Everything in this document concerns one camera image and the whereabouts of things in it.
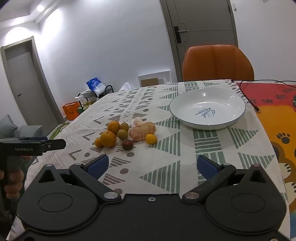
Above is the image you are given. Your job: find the orange box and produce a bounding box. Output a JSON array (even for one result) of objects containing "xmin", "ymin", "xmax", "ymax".
[{"xmin": 62, "ymin": 102, "xmax": 80, "ymax": 121}]

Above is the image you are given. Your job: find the white oval plate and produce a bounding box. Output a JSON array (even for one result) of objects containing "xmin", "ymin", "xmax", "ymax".
[{"xmin": 169, "ymin": 88, "xmax": 246, "ymax": 130}]

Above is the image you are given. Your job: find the orange leather chair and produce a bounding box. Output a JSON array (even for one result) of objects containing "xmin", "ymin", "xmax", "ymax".
[{"xmin": 182, "ymin": 45, "xmax": 255, "ymax": 82}]

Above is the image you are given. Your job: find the medium orange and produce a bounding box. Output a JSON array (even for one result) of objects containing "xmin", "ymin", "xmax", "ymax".
[{"xmin": 107, "ymin": 121, "xmax": 121, "ymax": 133}]

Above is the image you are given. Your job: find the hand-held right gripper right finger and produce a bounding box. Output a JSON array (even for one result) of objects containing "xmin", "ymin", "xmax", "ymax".
[{"xmin": 182, "ymin": 155, "xmax": 275, "ymax": 205}]

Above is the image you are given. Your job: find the colourful printed mat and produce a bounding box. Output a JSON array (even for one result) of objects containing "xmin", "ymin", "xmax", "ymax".
[{"xmin": 235, "ymin": 80, "xmax": 296, "ymax": 209}]

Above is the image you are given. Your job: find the peeled citrus fruit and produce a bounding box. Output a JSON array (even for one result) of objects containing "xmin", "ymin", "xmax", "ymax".
[{"xmin": 128, "ymin": 117, "xmax": 156, "ymax": 141}]

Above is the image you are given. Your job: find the clear plastic bag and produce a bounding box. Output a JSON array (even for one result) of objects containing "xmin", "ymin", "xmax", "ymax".
[{"xmin": 119, "ymin": 82, "xmax": 135, "ymax": 91}]

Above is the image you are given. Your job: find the black cable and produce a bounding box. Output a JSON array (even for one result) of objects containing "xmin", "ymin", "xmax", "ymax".
[{"xmin": 231, "ymin": 79, "xmax": 296, "ymax": 113}]

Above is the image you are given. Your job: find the black metal rack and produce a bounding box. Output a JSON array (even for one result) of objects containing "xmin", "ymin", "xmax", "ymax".
[{"xmin": 77, "ymin": 85, "xmax": 114, "ymax": 103}]

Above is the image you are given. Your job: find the grey side door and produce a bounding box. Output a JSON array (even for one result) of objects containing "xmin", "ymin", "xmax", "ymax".
[{"xmin": 1, "ymin": 37, "xmax": 63, "ymax": 138}]

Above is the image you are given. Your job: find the person's left hand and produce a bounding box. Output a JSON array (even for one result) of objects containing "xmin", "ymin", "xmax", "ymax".
[{"xmin": 0, "ymin": 155, "xmax": 31, "ymax": 207}]

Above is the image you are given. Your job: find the blue plastic bag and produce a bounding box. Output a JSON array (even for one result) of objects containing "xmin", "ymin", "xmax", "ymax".
[{"xmin": 86, "ymin": 77, "xmax": 103, "ymax": 93}]

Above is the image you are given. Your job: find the black door lock handle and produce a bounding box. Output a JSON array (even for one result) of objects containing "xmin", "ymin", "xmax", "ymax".
[{"xmin": 174, "ymin": 23, "xmax": 187, "ymax": 43}]

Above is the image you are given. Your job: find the large orange with stem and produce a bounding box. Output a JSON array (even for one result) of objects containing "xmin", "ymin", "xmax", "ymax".
[{"xmin": 100, "ymin": 131, "xmax": 117, "ymax": 148}]

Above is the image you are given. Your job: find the patterned white tablecloth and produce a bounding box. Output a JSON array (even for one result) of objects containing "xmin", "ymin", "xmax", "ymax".
[{"xmin": 22, "ymin": 80, "xmax": 292, "ymax": 232}]

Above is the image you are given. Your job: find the grey sofa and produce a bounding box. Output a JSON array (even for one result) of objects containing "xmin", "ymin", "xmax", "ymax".
[{"xmin": 0, "ymin": 114, "xmax": 43, "ymax": 140}]

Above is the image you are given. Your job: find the small yellow orange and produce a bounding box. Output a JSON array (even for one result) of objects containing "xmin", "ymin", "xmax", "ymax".
[{"xmin": 145, "ymin": 134, "xmax": 158, "ymax": 145}]

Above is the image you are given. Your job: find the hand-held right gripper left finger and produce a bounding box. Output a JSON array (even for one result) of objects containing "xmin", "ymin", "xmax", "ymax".
[{"xmin": 32, "ymin": 154, "xmax": 122, "ymax": 205}]

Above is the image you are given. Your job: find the white foam packaging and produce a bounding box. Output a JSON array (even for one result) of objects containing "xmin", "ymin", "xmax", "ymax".
[{"xmin": 137, "ymin": 70, "xmax": 172, "ymax": 88}]

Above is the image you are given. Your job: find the brown cardboard sheet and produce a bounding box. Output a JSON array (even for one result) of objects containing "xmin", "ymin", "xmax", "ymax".
[{"xmin": 141, "ymin": 78, "xmax": 159, "ymax": 87}]

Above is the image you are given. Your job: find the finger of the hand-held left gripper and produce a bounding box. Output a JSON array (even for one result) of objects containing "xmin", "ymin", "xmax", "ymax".
[{"xmin": 42, "ymin": 138, "xmax": 66, "ymax": 152}]

